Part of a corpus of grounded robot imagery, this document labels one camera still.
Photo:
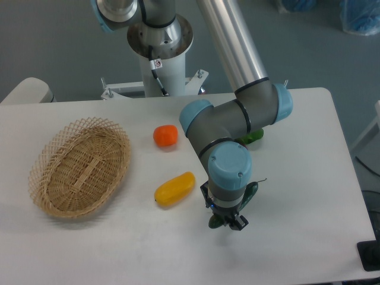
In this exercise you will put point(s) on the black device at right edge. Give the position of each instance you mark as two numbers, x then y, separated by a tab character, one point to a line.
369	255

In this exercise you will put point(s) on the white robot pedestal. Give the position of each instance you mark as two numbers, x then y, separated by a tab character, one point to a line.
162	56

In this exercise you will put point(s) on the yellow mango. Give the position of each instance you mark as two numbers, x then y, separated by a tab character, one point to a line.
174	190

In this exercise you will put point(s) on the orange bell pepper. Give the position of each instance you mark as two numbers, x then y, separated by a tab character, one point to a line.
165	135

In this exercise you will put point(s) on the green vegetable behind arm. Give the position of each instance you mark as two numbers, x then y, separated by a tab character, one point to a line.
251	137

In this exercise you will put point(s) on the white chair left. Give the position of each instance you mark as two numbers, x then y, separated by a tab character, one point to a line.
30	91

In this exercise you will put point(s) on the blue plastic bag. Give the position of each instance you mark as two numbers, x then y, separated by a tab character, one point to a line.
360	17

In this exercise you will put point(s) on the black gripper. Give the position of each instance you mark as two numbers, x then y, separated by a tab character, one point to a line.
224	213

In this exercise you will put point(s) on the dark green cucumber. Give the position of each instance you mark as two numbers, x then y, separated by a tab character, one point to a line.
250	191

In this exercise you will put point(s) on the woven wicker basket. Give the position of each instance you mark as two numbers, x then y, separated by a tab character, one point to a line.
80	168

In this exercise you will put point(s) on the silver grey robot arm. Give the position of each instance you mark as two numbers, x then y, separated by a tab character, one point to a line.
212	130

